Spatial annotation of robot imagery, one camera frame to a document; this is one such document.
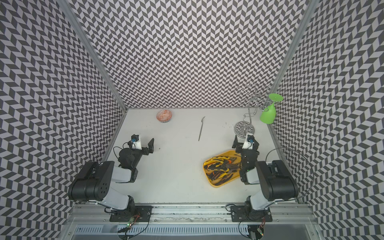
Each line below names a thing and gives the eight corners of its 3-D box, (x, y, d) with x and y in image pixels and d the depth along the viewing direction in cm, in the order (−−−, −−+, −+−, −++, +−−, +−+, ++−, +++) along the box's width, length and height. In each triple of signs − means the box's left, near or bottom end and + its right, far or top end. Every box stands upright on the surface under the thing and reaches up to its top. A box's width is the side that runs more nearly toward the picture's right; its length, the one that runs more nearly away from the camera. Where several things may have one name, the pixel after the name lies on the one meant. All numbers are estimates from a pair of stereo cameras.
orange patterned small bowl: (154, 118, 114) (153, 115, 112) (163, 110, 120) (163, 107, 117) (166, 125, 110) (165, 122, 107) (175, 116, 115) (174, 113, 113)
